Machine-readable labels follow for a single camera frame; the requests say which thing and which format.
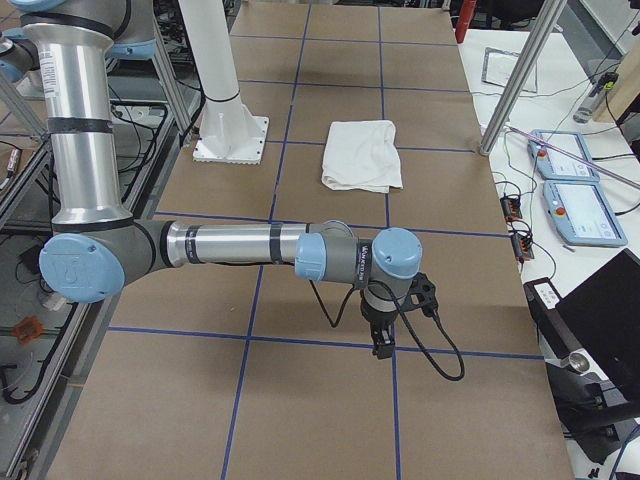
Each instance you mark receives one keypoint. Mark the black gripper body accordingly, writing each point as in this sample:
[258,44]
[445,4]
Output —
[376,318]

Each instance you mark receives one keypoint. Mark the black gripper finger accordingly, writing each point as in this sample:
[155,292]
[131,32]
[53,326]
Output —
[383,343]

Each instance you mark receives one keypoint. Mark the white long-sleeve printed shirt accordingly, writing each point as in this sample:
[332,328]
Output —
[361,155]

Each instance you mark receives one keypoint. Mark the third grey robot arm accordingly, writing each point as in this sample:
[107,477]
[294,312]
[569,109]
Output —
[20,63]

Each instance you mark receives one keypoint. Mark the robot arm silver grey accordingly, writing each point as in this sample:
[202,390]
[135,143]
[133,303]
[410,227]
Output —
[98,246]

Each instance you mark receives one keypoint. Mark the lower small relay board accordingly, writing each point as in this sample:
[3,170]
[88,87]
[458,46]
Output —
[522,247]

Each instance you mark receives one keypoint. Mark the small relay board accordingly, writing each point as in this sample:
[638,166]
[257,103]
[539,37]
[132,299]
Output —
[522,247]
[511,208]

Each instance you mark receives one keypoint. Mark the black box white label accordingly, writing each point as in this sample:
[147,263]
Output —
[543,300]

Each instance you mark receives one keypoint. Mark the upper small relay board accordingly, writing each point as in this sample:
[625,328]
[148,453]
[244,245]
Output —
[511,208]

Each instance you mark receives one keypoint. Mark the lower blue teach pendant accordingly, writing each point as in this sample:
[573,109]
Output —
[582,214]

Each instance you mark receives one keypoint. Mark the blue teach pendant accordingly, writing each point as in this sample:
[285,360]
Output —
[554,165]
[582,214]

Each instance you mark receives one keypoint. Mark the black laptop computer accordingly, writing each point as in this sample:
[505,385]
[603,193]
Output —
[603,315]

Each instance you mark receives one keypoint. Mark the upper blue teach pendant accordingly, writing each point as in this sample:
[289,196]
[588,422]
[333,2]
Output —
[554,165]

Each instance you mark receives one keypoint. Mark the grey bordered white sheet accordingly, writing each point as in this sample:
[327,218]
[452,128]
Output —
[498,65]

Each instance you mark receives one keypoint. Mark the clear water bottle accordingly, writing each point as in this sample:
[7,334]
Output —
[595,97]

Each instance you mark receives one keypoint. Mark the red fire extinguisher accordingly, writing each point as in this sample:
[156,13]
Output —
[465,17]

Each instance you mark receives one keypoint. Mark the aluminium frame post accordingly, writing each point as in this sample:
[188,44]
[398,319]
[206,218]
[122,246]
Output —
[536,40]

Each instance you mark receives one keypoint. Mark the aluminium frame side rack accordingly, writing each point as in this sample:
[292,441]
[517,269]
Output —
[154,104]

